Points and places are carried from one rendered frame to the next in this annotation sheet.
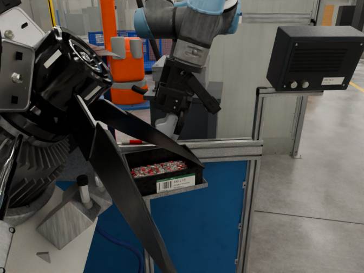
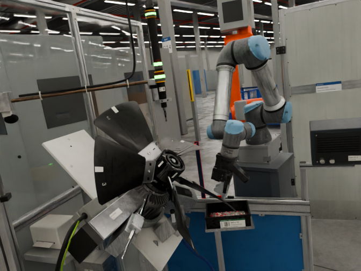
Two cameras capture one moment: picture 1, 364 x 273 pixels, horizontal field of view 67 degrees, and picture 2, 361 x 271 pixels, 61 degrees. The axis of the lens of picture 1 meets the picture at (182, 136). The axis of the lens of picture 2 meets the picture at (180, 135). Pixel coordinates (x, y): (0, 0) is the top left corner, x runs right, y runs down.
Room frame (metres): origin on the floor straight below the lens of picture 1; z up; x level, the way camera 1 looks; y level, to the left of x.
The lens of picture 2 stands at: (-0.58, -0.44, 1.55)
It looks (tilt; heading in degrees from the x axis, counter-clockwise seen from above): 11 degrees down; 28
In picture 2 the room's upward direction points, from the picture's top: 8 degrees counter-clockwise
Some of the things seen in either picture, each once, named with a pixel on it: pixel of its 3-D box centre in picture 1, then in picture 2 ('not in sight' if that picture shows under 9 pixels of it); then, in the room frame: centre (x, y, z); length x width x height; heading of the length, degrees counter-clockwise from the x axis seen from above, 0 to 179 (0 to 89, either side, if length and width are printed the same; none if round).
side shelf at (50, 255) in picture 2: not in sight; (71, 237); (0.37, 0.75, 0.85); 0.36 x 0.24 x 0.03; 6
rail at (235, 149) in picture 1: (142, 153); (222, 204); (0.91, 0.15, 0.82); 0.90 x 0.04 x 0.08; 96
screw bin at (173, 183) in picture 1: (161, 169); (227, 214); (0.75, 0.06, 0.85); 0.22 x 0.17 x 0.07; 110
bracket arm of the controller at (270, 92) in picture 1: (290, 91); (325, 164); (0.96, -0.38, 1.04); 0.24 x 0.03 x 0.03; 96
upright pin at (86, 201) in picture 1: (84, 192); (173, 216); (0.42, 0.18, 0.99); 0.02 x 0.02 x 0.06
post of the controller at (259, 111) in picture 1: (259, 114); (303, 181); (0.95, -0.28, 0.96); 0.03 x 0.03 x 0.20; 6
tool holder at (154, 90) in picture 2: not in sight; (159, 90); (0.53, 0.22, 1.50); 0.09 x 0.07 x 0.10; 131
